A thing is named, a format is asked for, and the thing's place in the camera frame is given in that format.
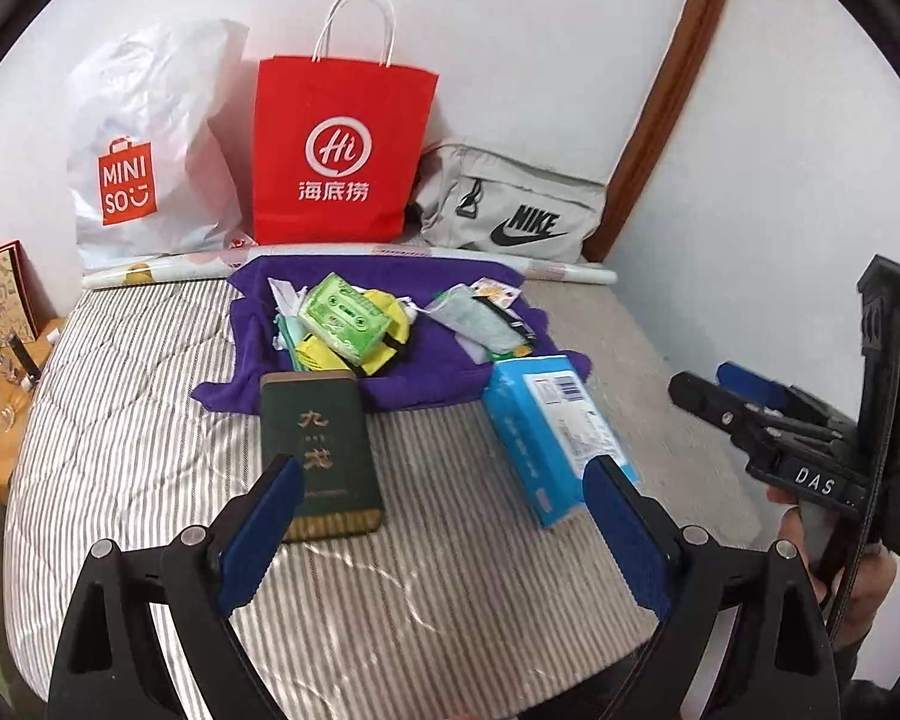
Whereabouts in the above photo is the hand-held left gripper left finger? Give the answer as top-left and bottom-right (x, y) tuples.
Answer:
(47, 452), (307, 720)

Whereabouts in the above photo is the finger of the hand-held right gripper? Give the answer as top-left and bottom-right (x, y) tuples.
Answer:
(667, 373), (797, 467)
(716, 361), (842, 433)

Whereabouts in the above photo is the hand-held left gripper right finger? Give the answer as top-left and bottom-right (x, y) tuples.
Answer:
(581, 454), (845, 720)

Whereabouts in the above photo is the yellow cloth pouch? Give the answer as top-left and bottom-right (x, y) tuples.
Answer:
(291, 289), (420, 377)

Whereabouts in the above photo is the mint green packet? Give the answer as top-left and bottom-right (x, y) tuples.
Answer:
(272, 311), (302, 373)

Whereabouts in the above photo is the dark green packet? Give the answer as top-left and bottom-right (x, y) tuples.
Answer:
(487, 330), (535, 362)

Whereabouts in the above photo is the light green wipes pack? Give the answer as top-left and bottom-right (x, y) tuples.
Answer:
(300, 271), (388, 362)

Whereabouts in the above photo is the small yellow print packet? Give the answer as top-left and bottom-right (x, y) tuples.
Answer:
(469, 277), (523, 305)

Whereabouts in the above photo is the person's right forearm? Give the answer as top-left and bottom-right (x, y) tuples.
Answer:
(832, 615), (900, 720)

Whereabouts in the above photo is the person's right hand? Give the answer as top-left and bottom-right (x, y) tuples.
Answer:
(766, 484), (900, 647)

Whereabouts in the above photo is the blue tissue pack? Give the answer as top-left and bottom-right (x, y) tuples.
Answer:
(481, 354), (641, 530)

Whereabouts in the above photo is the dark green tin box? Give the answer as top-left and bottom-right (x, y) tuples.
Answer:
(259, 371), (388, 545)

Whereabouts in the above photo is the striped mattress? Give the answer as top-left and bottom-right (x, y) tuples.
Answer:
(1, 281), (767, 720)

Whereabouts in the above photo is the purple towel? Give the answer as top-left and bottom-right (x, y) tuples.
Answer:
(191, 255), (596, 416)

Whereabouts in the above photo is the rolled printed paper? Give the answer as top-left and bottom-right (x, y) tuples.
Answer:
(81, 240), (618, 290)

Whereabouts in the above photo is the small black bar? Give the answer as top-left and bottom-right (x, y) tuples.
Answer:
(11, 330), (43, 384)

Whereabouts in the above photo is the grey waist bag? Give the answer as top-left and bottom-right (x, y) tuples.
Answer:
(407, 141), (609, 266)

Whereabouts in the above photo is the patterned book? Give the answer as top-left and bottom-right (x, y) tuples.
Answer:
(0, 240), (41, 343)

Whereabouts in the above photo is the red paper bag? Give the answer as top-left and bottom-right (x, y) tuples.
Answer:
(251, 0), (442, 248)

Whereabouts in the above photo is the white plastic shopping bag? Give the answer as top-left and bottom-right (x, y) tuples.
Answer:
(66, 19), (251, 272)

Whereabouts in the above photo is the brown wooden door frame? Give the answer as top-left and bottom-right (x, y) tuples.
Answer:
(581, 0), (744, 264)

